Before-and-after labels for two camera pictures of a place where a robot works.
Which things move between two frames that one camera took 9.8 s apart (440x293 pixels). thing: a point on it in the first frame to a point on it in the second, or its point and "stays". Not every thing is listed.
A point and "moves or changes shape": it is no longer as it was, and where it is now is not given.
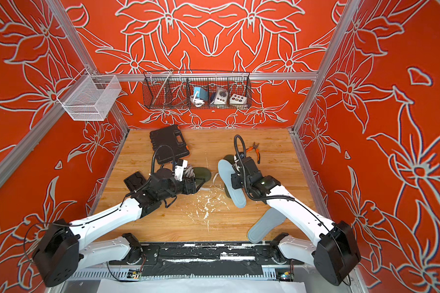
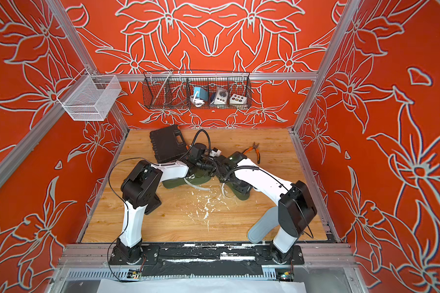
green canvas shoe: (202, 175) stays
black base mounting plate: (203, 259) stays
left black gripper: (186, 184) to (214, 173)
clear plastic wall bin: (91, 98) stays
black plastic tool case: (168, 143) stays
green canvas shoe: (231, 159) moves or changes shape
